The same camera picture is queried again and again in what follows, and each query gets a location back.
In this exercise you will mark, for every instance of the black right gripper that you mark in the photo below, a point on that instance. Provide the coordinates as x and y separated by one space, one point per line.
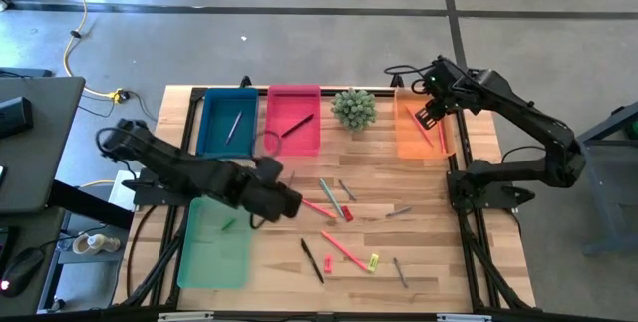
446 85

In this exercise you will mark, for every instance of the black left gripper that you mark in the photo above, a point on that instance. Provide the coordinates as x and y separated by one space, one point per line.
274 202

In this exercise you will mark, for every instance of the pink pencil with orange eraser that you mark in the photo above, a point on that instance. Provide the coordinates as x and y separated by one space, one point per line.
418 126
441 137
344 250

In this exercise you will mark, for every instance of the pink pen with orange cap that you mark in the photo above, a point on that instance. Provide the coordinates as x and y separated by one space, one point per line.
321 210

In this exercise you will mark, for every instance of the cyan pen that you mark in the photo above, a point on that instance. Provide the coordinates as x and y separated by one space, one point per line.
331 197

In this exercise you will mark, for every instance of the black pen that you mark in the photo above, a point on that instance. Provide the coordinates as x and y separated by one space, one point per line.
298 125
312 261

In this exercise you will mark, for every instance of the red eraser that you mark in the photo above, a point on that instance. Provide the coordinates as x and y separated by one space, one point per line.
347 214

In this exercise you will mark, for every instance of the pink eraser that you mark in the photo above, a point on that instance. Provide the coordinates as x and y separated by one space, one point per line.
328 263

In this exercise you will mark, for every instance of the yellow-green eraser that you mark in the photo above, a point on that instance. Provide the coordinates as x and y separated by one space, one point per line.
373 262

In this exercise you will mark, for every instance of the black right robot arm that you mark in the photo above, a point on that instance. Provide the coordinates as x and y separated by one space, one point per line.
528 117

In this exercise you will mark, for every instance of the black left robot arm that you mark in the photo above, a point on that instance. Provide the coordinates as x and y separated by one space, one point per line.
164 157

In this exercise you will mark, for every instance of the orange plastic bin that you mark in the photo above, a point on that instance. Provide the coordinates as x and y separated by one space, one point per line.
409 142

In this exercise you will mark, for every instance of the potted artificial green plant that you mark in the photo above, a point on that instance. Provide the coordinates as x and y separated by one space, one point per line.
354 110

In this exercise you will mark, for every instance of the teal green plastic bin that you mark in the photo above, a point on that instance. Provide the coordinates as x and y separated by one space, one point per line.
214 262

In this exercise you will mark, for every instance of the blue plastic bin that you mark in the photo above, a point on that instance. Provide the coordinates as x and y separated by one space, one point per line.
214 132

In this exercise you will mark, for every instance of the pink plastic bin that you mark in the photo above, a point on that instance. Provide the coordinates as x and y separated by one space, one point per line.
279 107

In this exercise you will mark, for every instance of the white sheet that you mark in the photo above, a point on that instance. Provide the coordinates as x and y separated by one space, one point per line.
119 192

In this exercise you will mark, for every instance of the blue-grey metal cart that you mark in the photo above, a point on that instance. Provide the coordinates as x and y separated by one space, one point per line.
598 187

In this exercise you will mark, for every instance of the beige tape roll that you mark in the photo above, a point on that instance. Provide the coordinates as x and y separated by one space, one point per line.
92 243

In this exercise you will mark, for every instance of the dark grey desk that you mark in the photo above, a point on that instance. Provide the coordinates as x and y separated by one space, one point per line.
45 152

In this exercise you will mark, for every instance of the black computer mouse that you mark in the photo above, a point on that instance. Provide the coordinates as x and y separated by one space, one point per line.
22 269

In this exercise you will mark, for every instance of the black box device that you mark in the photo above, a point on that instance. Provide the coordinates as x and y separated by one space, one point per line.
15 116

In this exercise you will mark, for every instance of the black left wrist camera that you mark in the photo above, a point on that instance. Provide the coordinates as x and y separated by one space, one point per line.
269 170

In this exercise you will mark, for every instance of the black aluminium table frame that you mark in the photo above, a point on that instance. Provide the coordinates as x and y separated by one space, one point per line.
188 122

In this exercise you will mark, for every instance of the white bracket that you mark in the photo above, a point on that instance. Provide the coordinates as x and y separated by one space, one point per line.
184 316
463 317

